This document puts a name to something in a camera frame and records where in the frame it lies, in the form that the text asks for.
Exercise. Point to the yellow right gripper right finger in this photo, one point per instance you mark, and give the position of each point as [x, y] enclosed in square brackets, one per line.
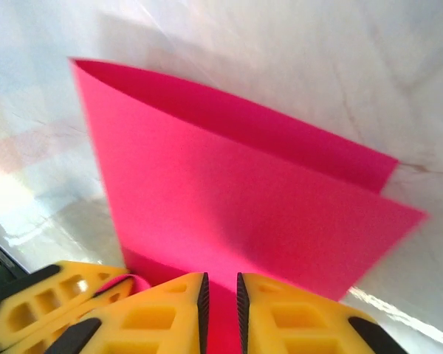
[288, 324]

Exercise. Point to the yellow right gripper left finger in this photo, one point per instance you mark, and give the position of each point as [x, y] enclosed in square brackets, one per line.
[162, 317]

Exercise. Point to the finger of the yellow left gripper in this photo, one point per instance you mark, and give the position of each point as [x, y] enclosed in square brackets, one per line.
[107, 300]
[59, 291]

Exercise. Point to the pink paper sheet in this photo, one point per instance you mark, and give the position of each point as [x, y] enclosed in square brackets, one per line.
[225, 184]

